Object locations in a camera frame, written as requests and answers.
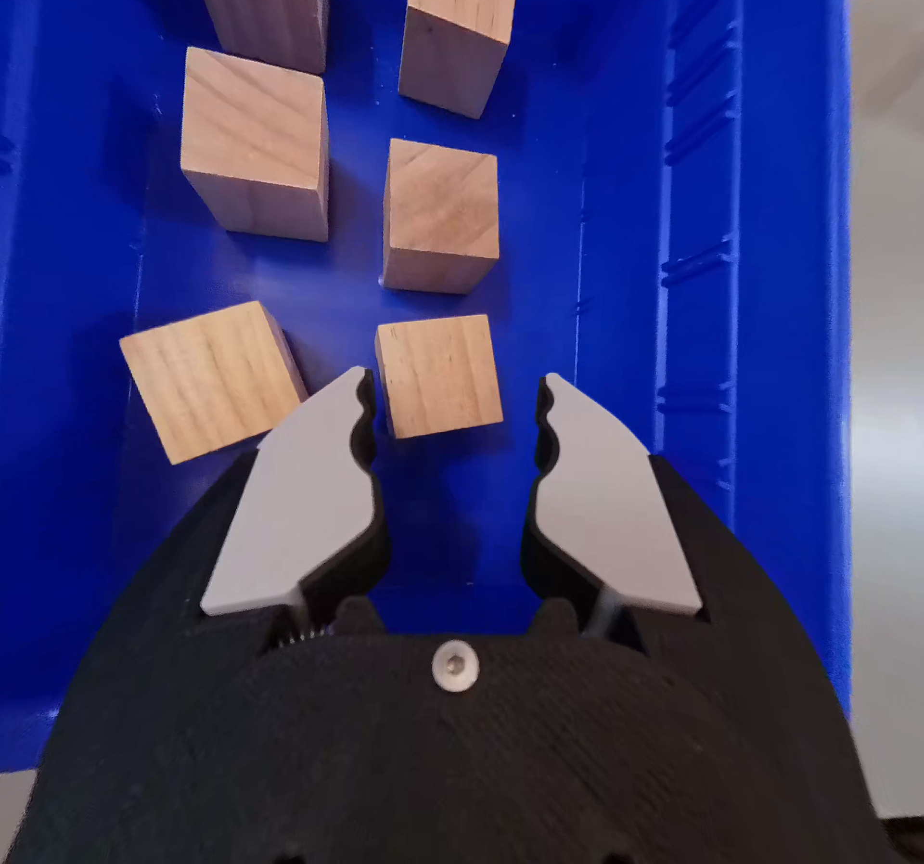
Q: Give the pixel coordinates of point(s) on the group of wooden blocks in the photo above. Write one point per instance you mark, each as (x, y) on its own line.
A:
(252, 142)

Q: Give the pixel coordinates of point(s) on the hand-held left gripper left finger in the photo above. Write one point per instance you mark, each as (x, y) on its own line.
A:
(289, 517)

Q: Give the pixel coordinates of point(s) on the blue plastic bin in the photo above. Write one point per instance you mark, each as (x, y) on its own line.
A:
(621, 192)

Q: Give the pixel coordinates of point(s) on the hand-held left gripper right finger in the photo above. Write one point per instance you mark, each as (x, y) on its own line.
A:
(613, 517)

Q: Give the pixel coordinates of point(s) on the grey desk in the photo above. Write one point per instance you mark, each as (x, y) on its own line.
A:
(888, 373)

